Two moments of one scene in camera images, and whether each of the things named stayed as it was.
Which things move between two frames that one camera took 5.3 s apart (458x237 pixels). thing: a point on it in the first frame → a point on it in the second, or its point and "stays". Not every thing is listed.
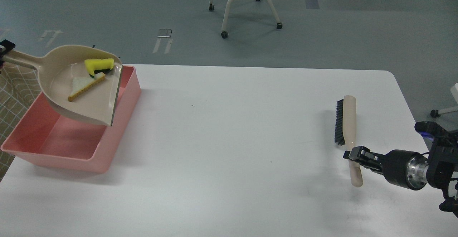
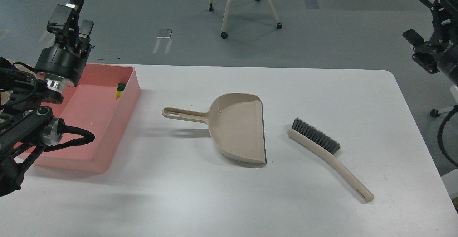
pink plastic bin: (45, 137) stays
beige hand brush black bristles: (345, 133) → (320, 143)
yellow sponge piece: (95, 66) → (120, 88)
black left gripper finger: (8, 45) → (67, 62)
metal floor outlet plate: (164, 33) stays
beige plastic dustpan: (56, 70) → (235, 121)
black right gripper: (405, 168) → (440, 53)
